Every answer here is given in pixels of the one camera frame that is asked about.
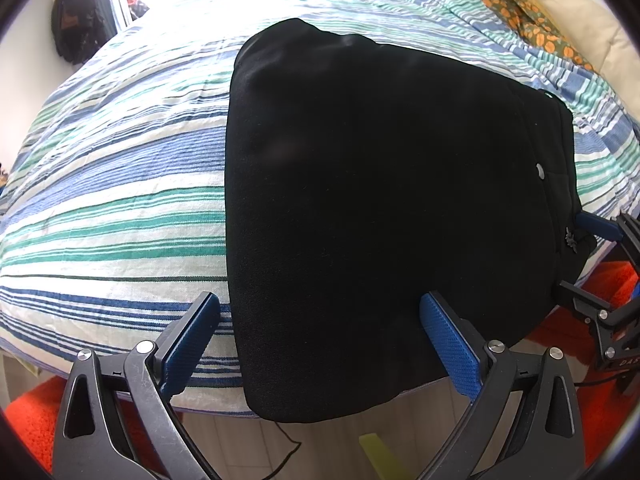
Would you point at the yellow-green strip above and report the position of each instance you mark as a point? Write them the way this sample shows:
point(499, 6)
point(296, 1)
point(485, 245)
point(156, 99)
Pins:
point(385, 457)

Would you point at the striped bed cover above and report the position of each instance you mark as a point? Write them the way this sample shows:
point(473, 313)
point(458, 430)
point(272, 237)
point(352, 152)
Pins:
point(125, 185)

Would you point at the orange rug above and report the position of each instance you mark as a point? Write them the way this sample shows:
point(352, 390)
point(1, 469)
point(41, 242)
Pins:
point(605, 435)

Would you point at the red clothes by window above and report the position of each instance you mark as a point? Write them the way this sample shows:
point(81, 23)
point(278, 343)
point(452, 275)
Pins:
point(136, 5)

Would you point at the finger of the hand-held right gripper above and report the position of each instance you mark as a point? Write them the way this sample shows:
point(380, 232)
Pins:
point(600, 225)
point(582, 297)

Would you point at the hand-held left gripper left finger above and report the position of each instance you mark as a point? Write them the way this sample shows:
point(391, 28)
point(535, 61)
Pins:
point(190, 342)

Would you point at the orange patterned blanket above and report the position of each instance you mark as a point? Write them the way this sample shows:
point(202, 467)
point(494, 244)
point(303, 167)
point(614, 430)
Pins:
point(510, 5)

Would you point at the dark hanging clothes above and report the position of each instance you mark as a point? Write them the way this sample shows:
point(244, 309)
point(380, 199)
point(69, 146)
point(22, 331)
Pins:
point(77, 15)

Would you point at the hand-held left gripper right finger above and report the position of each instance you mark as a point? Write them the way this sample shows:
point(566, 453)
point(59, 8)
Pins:
point(450, 345)

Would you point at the black pants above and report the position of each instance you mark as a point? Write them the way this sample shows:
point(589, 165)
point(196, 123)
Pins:
point(375, 210)

